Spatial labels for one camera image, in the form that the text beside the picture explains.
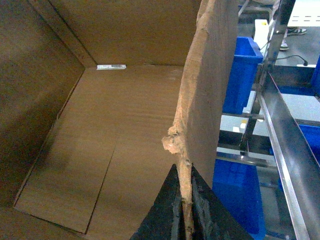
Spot large cardboard box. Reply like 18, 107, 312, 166
0, 0, 238, 240

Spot white barcode label strip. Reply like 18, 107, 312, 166
96, 64, 127, 71

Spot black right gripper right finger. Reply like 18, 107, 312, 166
191, 166, 253, 240

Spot steel shelf frame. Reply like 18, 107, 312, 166
216, 0, 320, 240

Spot blue plastic bin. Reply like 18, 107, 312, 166
222, 36, 263, 115
212, 159, 266, 240

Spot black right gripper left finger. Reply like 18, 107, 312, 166
130, 164, 182, 240

